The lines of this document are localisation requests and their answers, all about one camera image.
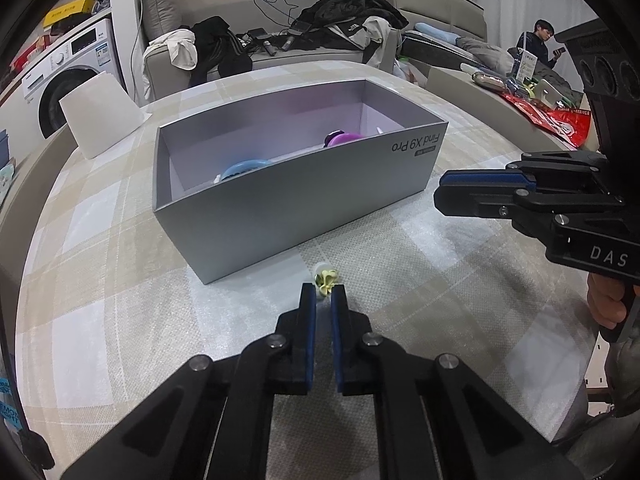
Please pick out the grey sofa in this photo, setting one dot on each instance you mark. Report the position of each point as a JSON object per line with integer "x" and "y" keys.
{"x": 280, "y": 62}

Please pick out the black striped garment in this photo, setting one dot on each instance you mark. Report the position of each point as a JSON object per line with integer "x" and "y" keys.
{"x": 220, "y": 45}

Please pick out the grey cardboard box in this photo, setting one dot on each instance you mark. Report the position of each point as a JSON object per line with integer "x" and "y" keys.
{"x": 280, "y": 210}

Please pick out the beige side table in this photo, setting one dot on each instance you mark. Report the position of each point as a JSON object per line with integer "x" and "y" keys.
{"x": 460, "y": 90}

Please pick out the person's right forearm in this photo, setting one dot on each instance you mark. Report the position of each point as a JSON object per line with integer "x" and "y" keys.
{"x": 620, "y": 385}

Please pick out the purple bangle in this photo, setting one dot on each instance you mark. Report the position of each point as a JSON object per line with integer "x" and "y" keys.
{"x": 345, "y": 139}

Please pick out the pile of dark jackets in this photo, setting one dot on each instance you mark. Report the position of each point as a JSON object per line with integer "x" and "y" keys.
{"x": 345, "y": 15}

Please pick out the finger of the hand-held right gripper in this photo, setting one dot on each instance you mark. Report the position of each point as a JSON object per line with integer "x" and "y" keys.
{"x": 480, "y": 179}
{"x": 475, "y": 202}

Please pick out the white washing machine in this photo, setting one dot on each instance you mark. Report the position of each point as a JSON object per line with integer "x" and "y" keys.
{"x": 75, "y": 60}

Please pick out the wet wipes pack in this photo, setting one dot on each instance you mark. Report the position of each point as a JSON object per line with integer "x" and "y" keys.
{"x": 6, "y": 180}

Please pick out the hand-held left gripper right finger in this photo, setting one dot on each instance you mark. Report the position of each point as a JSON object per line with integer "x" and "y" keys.
{"x": 340, "y": 340}

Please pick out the yellow cardboard box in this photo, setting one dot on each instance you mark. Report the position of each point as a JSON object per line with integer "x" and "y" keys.
{"x": 67, "y": 10}

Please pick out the person's right hand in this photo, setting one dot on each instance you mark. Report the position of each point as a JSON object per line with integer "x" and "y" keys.
{"x": 605, "y": 300}

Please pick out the white green carton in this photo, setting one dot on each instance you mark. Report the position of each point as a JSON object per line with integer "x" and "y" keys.
{"x": 525, "y": 65}

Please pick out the light blue bangle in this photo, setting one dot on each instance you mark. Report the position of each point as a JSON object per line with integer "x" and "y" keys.
{"x": 245, "y": 167}

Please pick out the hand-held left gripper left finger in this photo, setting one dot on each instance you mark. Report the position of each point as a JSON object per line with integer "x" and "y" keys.
{"x": 307, "y": 340}

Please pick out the light blue bed pillow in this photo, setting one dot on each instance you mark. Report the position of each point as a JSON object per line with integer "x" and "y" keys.
{"x": 435, "y": 32}

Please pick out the grey pillow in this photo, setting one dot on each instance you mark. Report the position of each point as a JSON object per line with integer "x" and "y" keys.
{"x": 160, "y": 10}

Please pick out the white garment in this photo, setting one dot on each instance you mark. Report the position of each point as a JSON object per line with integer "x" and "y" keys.
{"x": 182, "y": 50}

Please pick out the yellow flower hair clip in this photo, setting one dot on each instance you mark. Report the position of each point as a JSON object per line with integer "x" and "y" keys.
{"x": 325, "y": 281}

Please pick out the red plastic bag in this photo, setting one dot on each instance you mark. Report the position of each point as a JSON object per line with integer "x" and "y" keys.
{"x": 565, "y": 120}

